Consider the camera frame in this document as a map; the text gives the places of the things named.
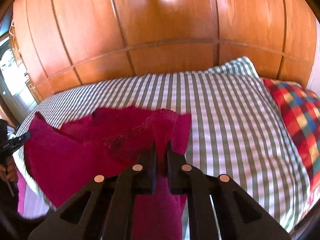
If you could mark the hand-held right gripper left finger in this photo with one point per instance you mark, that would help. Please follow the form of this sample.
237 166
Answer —
150 172

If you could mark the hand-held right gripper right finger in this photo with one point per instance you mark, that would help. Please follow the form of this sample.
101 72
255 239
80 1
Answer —
175 172

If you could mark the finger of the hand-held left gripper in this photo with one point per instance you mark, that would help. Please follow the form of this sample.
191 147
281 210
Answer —
23 138

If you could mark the dark red knit garment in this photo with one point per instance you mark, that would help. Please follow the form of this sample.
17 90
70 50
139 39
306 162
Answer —
75 155

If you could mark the person's left hand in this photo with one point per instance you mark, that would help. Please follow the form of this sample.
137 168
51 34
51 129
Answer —
11 170

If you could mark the wooden door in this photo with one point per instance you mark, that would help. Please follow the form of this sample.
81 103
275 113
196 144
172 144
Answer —
27 75

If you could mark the green checked pillow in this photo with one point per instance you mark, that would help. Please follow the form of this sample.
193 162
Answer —
237 130

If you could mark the bed with green checked sheet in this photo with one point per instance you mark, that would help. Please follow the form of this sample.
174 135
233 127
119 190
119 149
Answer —
155 92

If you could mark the multicolour checked pillow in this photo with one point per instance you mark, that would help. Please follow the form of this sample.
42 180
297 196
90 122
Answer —
297 120

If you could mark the wooden wardrobe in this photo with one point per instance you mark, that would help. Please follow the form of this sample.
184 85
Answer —
160 30

